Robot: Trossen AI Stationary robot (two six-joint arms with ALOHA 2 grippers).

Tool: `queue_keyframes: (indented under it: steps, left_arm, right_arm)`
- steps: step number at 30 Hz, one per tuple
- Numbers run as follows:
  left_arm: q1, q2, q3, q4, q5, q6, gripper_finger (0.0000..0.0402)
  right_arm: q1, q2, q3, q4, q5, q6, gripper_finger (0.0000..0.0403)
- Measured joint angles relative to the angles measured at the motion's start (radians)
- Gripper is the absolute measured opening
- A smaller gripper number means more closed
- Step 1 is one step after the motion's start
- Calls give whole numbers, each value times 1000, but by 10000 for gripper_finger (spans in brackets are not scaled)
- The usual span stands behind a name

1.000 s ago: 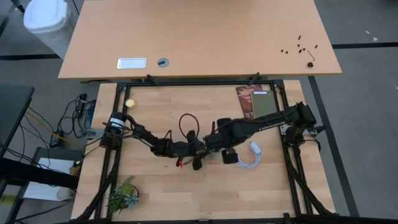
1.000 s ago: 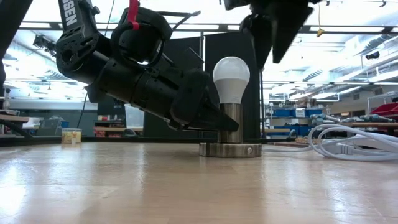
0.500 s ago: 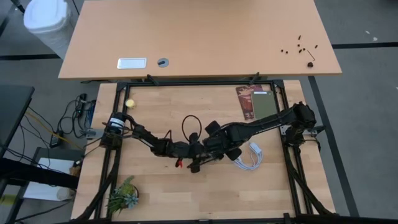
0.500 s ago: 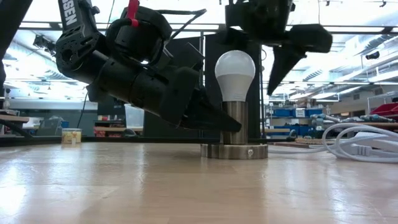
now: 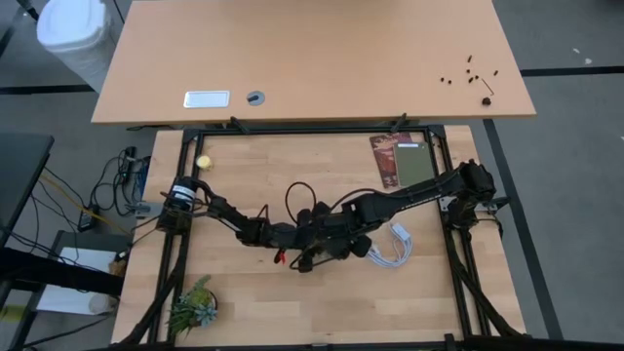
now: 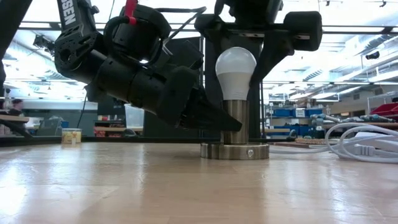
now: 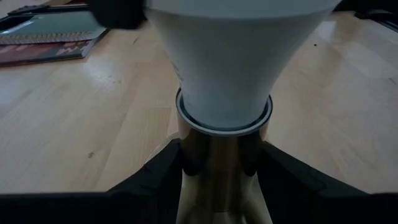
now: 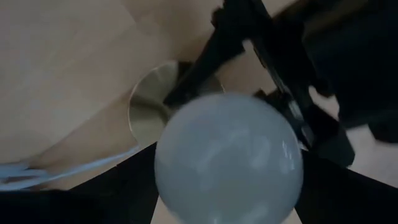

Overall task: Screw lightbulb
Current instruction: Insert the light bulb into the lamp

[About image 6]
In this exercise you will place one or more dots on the clear plastic bin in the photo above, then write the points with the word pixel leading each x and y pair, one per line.
pixel 134 116

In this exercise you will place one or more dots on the black ceiling camera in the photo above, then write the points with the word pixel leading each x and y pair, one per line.
pixel 372 55

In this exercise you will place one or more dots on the white power adapter box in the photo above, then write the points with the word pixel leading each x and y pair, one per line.
pixel 370 135

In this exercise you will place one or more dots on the person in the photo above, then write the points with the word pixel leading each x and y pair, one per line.
pixel 17 105

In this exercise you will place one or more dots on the brass lamp socket base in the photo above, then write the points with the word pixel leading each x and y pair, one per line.
pixel 239 109

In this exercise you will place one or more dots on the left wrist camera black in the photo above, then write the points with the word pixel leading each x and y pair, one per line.
pixel 140 34

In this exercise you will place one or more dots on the teal power tool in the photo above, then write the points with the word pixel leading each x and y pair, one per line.
pixel 323 118

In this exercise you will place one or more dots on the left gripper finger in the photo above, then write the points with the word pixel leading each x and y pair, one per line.
pixel 208 119

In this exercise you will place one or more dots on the red storage bin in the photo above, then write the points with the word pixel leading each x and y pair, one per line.
pixel 385 109

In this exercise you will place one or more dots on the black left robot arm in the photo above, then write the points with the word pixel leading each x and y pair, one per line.
pixel 77 49

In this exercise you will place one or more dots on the white light bulb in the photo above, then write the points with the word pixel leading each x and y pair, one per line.
pixel 235 71

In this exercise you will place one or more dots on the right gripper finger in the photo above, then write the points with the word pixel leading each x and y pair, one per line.
pixel 273 53
pixel 214 46

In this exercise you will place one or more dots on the blue storage bin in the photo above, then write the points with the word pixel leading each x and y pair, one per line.
pixel 283 112
pixel 314 112

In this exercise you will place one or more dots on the wooden workbench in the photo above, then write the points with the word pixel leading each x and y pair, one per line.
pixel 12 118

